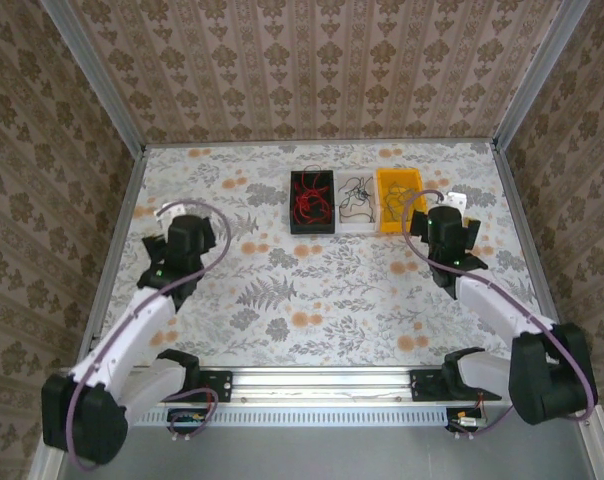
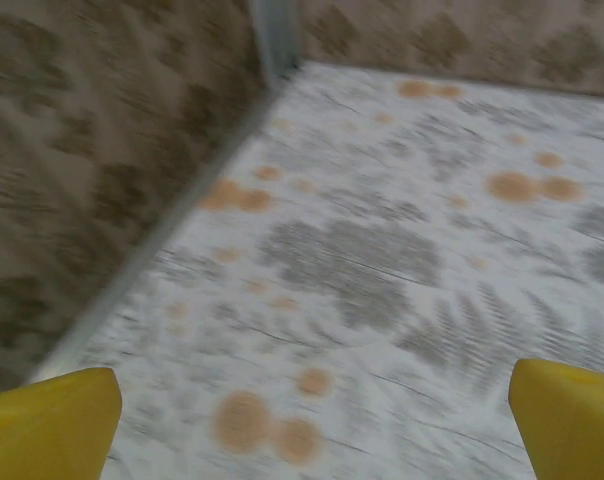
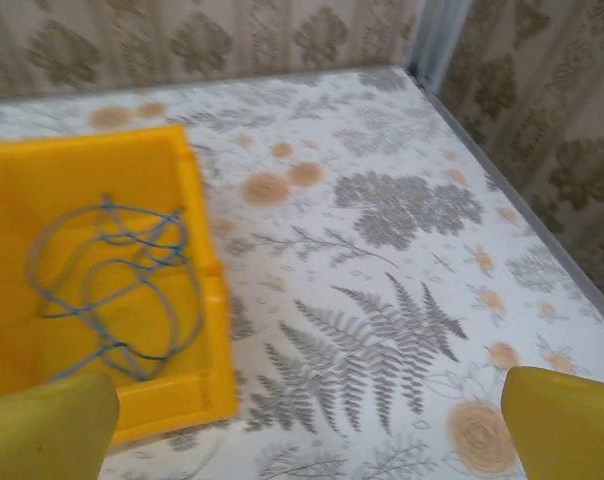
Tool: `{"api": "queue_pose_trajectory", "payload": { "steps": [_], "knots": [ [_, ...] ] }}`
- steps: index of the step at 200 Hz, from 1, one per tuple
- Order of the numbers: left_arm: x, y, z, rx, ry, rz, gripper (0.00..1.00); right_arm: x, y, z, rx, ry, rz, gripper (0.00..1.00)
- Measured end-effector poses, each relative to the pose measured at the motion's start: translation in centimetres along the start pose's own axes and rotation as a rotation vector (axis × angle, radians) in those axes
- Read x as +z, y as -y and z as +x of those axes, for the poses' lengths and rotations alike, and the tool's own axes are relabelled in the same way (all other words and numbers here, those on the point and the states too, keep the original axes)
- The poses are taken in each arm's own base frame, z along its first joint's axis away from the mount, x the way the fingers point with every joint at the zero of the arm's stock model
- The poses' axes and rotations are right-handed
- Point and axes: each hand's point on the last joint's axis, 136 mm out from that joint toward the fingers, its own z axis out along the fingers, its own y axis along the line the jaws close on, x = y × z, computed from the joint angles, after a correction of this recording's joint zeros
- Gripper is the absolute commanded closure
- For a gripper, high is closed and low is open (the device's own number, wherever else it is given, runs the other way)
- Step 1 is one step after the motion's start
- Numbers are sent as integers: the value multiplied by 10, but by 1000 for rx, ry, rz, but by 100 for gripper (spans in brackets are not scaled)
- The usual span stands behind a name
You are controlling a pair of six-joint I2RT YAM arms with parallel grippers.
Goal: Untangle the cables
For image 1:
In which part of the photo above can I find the thin blue cable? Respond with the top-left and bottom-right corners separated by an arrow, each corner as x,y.
392,183 -> 426,222

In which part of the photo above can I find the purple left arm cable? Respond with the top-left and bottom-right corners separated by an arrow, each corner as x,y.
63,198 -> 234,473

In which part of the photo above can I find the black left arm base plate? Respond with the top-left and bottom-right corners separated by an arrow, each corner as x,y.
156,369 -> 235,404

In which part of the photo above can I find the thin dark green cable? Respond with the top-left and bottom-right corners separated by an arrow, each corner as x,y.
381,180 -> 409,227

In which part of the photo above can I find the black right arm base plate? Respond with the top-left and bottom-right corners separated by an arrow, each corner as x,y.
410,369 -> 504,403

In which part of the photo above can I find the aluminium mounting rail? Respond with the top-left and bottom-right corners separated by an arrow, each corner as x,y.
55,366 -> 599,407

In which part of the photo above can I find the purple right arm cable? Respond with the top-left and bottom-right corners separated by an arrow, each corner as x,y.
400,188 -> 600,444

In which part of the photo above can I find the black plastic bin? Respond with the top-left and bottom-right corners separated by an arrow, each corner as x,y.
288,169 -> 339,236

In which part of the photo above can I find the white plastic bin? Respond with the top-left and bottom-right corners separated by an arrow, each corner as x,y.
333,169 -> 381,235

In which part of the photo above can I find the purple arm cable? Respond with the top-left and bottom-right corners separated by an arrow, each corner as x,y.
400,188 -> 600,444
63,198 -> 234,473

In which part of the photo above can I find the aluminium table edge rail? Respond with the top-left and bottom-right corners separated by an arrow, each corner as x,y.
76,146 -> 149,367
490,141 -> 563,331
144,138 -> 498,148

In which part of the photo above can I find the slotted grey cable duct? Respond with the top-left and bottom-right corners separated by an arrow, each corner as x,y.
126,407 -> 454,427

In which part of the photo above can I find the yellow plastic bin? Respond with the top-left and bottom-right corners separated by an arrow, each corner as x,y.
375,166 -> 430,237

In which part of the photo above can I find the grey metal panel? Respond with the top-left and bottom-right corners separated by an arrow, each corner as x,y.
29,405 -> 604,480

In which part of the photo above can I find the aluminium frame post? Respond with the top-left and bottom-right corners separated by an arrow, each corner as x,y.
490,0 -> 592,147
38,0 -> 149,153

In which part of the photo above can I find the thin black cable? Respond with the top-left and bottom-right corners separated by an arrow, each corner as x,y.
338,174 -> 377,225

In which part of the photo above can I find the thin red cable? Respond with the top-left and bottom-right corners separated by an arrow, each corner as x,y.
292,174 -> 333,227

